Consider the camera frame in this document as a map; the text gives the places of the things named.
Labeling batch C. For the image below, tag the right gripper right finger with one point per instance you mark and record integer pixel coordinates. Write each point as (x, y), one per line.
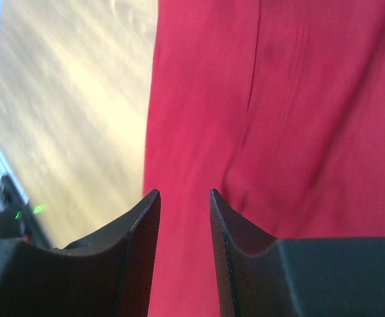
(260, 275)

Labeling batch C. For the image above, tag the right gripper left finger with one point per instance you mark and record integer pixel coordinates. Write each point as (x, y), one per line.
(106, 273)

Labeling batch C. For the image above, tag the dark red t shirt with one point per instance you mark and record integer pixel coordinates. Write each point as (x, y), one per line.
(279, 105)

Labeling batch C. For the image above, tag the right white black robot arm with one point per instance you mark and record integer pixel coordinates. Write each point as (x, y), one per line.
(10, 211)

